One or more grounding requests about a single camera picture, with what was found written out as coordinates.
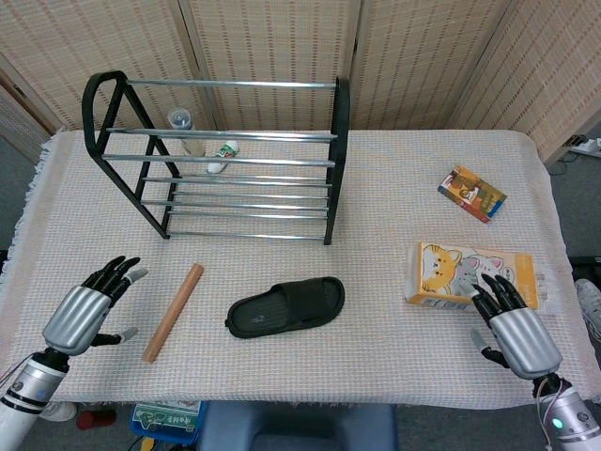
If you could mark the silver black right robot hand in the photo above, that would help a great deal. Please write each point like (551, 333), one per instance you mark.
(526, 338)

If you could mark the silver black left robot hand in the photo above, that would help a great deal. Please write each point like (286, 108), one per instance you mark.
(75, 319)

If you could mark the black slipper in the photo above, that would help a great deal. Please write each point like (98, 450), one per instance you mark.
(263, 319)

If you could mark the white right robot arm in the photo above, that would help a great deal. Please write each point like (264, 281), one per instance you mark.
(570, 413)

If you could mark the black metal shoe rack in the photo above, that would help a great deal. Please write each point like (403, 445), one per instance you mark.
(340, 141)

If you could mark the white sneaker with laces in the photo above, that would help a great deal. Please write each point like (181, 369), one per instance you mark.
(589, 305)

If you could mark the wooden rolling pin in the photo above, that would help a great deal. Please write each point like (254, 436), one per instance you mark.
(171, 315)

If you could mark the cat print tissue pack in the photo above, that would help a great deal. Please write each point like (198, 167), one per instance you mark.
(441, 272)

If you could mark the blue box with green label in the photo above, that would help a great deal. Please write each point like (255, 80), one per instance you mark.
(164, 418)

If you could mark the orange blue carton box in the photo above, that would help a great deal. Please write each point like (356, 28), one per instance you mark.
(472, 192)

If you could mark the white woven tablecloth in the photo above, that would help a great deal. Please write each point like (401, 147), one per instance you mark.
(375, 282)

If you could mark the white power strip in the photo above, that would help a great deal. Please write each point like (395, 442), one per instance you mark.
(589, 145)

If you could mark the small white green bottle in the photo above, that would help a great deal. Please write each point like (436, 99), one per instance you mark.
(225, 151)

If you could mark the blue chair seat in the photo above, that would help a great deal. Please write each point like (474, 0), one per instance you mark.
(296, 427)

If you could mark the beige folding screen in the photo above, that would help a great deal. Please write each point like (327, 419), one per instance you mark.
(282, 42)

